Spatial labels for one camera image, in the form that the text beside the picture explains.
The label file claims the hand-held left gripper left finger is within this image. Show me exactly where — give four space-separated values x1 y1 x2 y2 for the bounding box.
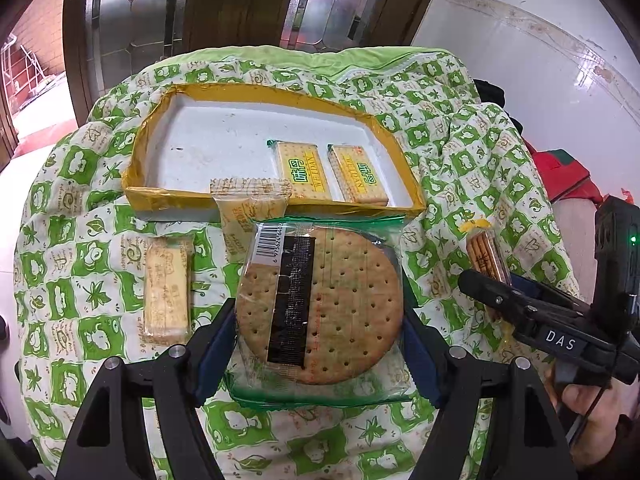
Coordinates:
55 299 237 480

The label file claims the person's right hand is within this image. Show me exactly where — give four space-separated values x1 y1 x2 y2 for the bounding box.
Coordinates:
545 362 638 463

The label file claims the red cloth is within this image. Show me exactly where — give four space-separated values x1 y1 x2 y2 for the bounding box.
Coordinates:
530 147 608 206

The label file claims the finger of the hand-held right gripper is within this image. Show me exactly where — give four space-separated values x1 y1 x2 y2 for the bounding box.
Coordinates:
510 275 591 316
459 269 551 343

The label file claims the white metal railing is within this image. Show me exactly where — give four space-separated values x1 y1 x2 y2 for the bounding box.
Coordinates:
0 35 51 93

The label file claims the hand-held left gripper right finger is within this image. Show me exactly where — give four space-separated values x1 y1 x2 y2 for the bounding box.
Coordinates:
400 304 576 480

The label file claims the round cracker packet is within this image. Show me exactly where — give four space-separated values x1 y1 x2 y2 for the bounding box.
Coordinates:
225 217 418 408

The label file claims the open wooden glass door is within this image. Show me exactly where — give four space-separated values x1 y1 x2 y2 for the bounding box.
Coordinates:
0 100 21 166

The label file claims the closed wooden glass door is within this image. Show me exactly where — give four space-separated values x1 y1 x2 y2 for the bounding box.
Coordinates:
62 0 448 126

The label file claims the green white printed blanket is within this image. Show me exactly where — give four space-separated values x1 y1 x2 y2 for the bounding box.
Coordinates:
12 45 596 480

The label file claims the black cloth object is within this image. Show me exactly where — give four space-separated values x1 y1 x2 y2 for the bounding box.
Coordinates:
472 79 523 126

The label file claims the stick biscuit packet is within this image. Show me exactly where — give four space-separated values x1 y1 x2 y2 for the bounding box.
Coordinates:
460 219 513 326

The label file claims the pale biscuit packet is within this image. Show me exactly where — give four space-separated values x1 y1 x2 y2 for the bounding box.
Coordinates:
141 235 196 346
209 177 293 261

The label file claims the yellow label cracker packet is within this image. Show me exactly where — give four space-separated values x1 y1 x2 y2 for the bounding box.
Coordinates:
327 143 390 206
267 140 333 201

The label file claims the white foam tray yellow tape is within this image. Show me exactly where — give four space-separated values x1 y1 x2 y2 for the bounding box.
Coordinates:
121 83 427 223

